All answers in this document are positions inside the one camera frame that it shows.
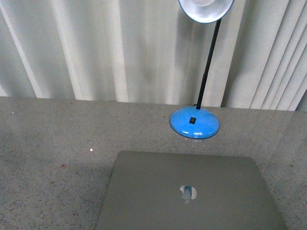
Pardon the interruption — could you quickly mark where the grey laptop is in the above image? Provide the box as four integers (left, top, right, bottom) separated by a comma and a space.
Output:
96, 151, 286, 230

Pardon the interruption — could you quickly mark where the blue desk lamp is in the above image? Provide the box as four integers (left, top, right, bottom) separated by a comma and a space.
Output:
169, 0, 234, 139

